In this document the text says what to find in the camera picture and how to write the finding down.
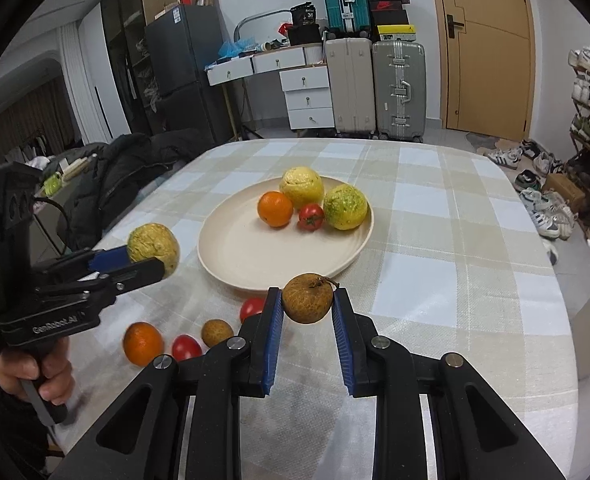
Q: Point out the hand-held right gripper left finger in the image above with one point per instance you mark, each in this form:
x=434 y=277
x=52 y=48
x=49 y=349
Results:
x=272 y=340

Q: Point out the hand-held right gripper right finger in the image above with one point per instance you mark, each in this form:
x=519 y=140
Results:
x=342 y=345

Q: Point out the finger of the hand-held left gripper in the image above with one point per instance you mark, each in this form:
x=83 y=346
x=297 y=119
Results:
x=135 y=272
x=110 y=257

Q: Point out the yellow-green citrus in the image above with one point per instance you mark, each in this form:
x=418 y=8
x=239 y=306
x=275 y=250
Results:
x=155 y=242

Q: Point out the brown longan with stem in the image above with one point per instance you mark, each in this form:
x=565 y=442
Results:
x=306 y=300

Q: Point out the cream round plate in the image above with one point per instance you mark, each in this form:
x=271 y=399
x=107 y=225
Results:
x=235 y=255

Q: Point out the red tomato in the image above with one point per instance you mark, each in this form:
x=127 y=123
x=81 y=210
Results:
x=250 y=308
x=311 y=217
x=186 y=347

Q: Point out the orange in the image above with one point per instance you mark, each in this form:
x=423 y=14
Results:
x=142 y=344
x=275 y=208

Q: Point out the bumpy green-yellow citrus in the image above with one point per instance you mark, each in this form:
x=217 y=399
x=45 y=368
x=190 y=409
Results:
x=345 y=207

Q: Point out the large yellow citrus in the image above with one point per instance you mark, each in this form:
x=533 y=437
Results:
x=302 y=185

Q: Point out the person's left forearm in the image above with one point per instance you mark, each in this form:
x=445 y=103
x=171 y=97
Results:
x=5 y=430

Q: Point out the person's left hand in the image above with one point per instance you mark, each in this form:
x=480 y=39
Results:
x=55 y=375

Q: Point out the green mug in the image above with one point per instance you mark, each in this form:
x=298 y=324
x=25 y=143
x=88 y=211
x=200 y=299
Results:
x=52 y=184

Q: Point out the white cloth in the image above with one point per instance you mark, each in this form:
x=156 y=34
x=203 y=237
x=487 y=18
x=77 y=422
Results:
x=37 y=162

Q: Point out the black jacket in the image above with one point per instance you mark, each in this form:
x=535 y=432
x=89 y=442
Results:
x=120 y=175

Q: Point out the brown curtain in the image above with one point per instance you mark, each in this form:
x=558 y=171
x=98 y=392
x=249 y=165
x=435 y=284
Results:
x=25 y=120

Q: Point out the beige checked tablecloth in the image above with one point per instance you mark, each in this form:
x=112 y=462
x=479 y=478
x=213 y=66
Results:
x=450 y=285

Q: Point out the white curtain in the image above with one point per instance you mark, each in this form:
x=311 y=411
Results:
x=71 y=90

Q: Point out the dark grey refrigerator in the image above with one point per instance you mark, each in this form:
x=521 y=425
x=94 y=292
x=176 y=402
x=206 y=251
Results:
x=185 y=50

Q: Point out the dark wardrobe shelving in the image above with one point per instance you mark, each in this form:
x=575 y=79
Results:
x=125 y=35

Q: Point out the white desk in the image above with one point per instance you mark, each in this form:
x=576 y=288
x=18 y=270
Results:
x=235 y=70

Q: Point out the white drawer cabinet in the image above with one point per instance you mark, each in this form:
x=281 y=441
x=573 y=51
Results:
x=307 y=100

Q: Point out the blue plastic bag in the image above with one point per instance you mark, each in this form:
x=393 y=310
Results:
x=235 y=48

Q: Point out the cluster of white sneakers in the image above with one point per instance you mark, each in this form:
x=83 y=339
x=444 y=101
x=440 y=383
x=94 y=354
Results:
x=545 y=205

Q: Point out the grey door mat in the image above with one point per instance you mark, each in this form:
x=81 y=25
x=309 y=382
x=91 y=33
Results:
x=481 y=140

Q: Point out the beige suitcase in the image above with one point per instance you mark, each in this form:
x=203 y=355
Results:
x=350 y=85

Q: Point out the brown cardboard box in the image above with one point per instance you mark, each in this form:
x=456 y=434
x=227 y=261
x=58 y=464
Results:
x=564 y=189

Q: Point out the silver suitcase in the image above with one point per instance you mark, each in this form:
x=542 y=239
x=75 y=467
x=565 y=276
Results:
x=392 y=70

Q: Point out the black bag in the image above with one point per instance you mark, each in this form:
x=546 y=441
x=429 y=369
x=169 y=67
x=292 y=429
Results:
x=304 y=34

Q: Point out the small black printed box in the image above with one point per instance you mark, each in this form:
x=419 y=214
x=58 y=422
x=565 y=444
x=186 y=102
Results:
x=303 y=14

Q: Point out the yellow and black shoe box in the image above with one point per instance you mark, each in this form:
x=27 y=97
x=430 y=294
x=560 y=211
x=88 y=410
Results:
x=396 y=33

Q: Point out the tan wooden door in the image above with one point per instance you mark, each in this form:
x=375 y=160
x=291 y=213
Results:
x=490 y=60

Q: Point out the red and black shoe box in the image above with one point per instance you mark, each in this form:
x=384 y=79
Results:
x=386 y=5

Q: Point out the grey metal tube frame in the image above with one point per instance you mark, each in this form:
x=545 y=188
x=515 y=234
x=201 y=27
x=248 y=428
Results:
x=247 y=19

